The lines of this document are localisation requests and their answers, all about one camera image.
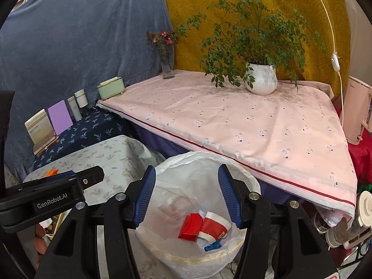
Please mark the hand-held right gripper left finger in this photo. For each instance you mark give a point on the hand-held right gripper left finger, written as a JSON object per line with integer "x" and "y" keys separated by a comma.
{"x": 146, "y": 191}

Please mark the white jar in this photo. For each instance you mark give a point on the white jar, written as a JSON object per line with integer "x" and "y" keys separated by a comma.
{"x": 81, "y": 98}

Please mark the small blue plastic piece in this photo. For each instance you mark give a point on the small blue plastic piece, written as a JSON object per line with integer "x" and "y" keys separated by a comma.
{"x": 213, "y": 246}

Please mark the yellow hanging cloth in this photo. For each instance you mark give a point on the yellow hanging cloth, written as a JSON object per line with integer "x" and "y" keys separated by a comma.
{"x": 197, "y": 0}

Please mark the white leaf-print cloth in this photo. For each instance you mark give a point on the white leaf-print cloth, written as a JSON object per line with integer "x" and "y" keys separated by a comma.
{"x": 116, "y": 157}

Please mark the glass vase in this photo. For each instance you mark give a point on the glass vase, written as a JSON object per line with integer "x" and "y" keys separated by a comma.
{"x": 167, "y": 66}

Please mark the framed picture book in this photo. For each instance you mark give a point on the framed picture book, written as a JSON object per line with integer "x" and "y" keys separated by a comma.
{"x": 39, "y": 130}

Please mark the pink tablecloth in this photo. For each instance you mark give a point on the pink tablecloth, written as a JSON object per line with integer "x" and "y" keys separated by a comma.
{"x": 232, "y": 116}

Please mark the white round lid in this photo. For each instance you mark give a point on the white round lid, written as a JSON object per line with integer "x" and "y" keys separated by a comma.
{"x": 364, "y": 206}

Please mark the crushed red paper cup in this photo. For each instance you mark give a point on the crushed red paper cup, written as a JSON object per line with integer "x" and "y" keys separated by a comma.
{"x": 190, "y": 226}

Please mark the orange plastic bag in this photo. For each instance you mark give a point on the orange plastic bag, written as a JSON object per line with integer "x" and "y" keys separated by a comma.
{"x": 51, "y": 172}

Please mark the pink flower bunch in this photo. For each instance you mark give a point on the pink flower bunch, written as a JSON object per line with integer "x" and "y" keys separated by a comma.
{"x": 162, "y": 36}

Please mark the green tissue box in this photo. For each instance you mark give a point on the green tissue box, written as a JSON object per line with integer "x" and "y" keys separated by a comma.
{"x": 110, "y": 90}

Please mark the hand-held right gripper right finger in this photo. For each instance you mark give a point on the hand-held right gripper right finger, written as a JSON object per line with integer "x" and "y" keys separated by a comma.
{"x": 226, "y": 191}

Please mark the blue hanging cloth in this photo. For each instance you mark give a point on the blue hanging cloth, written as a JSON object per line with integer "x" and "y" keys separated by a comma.
{"x": 72, "y": 35}

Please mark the red cloth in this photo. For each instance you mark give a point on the red cloth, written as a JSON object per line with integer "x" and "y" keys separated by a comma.
{"x": 360, "y": 157}

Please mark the white slim tube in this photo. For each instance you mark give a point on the white slim tube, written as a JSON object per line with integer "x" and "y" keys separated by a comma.
{"x": 75, "y": 109}

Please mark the green plant in white pot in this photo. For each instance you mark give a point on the green plant in white pot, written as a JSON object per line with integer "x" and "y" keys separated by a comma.
{"x": 261, "y": 78}

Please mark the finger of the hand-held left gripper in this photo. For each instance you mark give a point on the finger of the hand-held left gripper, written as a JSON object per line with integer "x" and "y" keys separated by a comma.
{"x": 87, "y": 177}

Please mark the white bag-lined trash bin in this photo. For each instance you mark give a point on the white bag-lined trash bin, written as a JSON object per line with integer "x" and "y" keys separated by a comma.
{"x": 180, "y": 180}

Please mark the dark blue floral cloth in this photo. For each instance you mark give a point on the dark blue floral cloth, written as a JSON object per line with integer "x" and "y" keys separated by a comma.
{"x": 87, "y": 130}

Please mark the purple card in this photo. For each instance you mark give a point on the purple card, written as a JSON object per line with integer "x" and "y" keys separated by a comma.
{"x": 59, "y": 117}

